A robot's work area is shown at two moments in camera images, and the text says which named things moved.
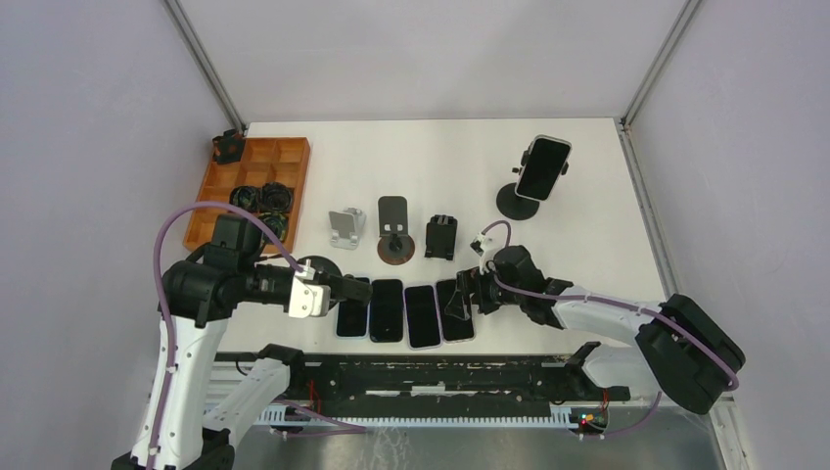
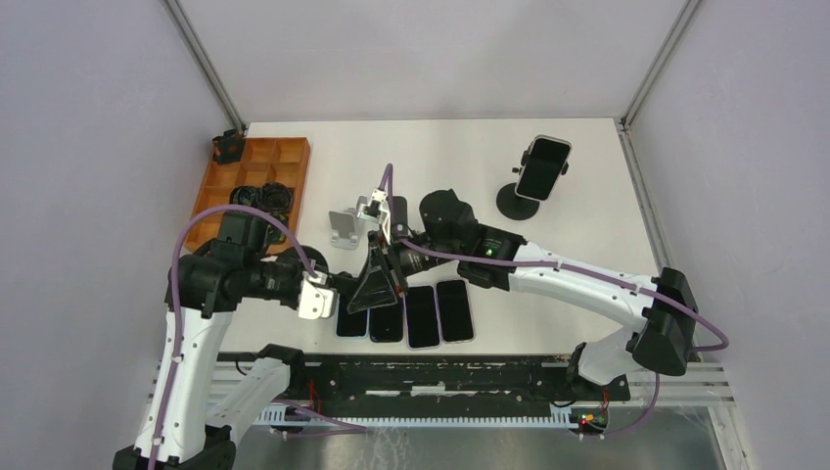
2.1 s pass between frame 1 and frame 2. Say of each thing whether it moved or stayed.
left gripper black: stayed
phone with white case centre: stayed
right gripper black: moved
